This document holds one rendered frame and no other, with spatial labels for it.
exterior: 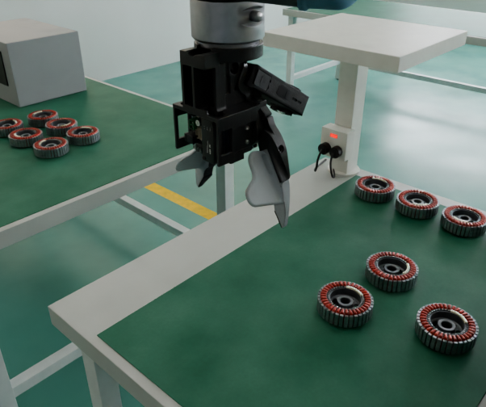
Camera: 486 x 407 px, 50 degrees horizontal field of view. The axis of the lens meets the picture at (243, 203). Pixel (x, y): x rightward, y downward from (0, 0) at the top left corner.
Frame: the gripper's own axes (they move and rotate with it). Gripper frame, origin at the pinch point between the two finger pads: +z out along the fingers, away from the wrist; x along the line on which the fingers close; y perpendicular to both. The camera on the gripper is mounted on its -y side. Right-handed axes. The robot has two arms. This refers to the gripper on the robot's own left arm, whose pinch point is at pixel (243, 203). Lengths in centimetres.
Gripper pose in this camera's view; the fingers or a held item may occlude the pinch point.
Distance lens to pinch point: 64.9
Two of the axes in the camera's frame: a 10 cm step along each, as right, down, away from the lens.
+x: 7.2, 3.4, -6.0
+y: -7.0, 3.6, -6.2
